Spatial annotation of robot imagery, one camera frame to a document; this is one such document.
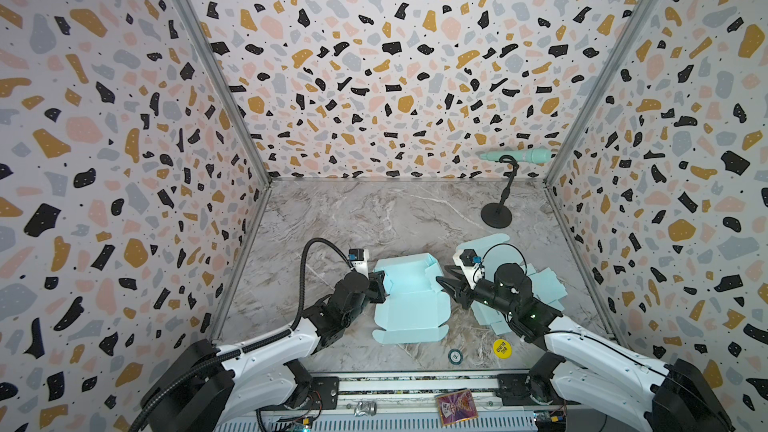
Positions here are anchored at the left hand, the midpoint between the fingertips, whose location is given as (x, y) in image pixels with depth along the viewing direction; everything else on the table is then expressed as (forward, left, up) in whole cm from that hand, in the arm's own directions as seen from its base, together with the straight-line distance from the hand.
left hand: (391, 270), depth 81 cm
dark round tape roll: (-19, -17, -13) cm, 28 cm away
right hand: (-3, -13, +5) cm, 15 cm away
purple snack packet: (-30, -15, -10) cm, 36 cm away
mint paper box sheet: (-7, -7, -7) cm, 12 cm away
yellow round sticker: (-17, -30, -13) cm, 37 cm away
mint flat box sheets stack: (-5, -22, +19) cm, 29 cm away
